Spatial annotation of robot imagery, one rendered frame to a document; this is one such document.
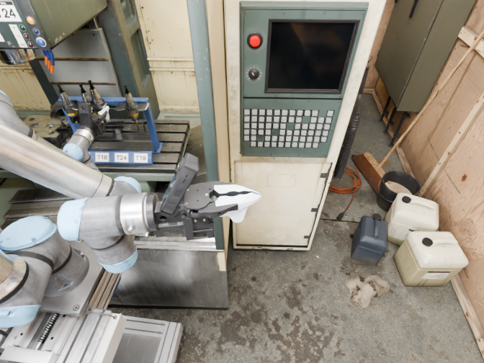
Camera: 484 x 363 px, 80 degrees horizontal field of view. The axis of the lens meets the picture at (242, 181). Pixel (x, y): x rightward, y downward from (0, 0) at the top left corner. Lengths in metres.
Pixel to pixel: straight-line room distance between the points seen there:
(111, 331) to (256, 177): 1.05
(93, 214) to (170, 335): 1.39
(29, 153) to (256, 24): 0.85
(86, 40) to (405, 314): 2.70
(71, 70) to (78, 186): 1.70
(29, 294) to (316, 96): 1.17
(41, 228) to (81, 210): 0.33
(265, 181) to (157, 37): 1.38
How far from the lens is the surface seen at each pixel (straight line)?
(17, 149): 0.68
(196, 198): 0.53
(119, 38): 2.14
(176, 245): 1.44
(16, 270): 0.81
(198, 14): 0.76
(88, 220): 0.57
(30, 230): 0.90
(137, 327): 1.94
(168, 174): 1.67
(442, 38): 2.95
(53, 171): 0.68
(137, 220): 0.54
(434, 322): 2.45
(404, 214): 2.41
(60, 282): 1.01
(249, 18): 1.18
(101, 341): 1.03
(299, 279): 2.25
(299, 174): 1.66
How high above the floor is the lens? 1.98
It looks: 45 degrees down
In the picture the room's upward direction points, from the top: straight up
